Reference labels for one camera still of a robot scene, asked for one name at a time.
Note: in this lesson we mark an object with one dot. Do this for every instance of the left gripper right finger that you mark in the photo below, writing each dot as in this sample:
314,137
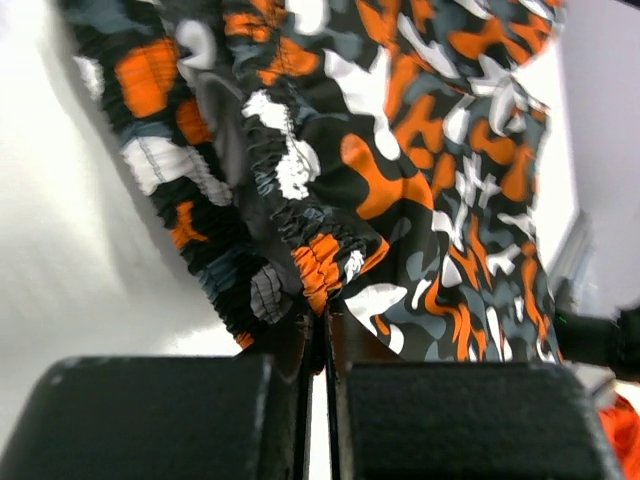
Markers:
391,419

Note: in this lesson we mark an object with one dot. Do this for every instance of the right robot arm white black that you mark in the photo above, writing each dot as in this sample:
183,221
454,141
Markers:
605,342

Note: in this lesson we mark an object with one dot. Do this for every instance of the right aluminium side rail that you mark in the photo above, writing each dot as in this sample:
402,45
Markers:
570,255

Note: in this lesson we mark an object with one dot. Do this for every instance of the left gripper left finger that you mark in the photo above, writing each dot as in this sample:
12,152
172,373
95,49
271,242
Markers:
172,417

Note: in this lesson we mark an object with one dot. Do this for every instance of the orange black camouflage shorts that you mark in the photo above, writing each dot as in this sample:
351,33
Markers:
374,159

